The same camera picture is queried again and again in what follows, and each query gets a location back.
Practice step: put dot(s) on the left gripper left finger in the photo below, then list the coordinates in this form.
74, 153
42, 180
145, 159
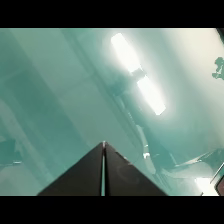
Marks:
85, 176

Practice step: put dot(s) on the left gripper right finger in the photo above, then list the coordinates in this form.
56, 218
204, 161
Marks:
126, 176

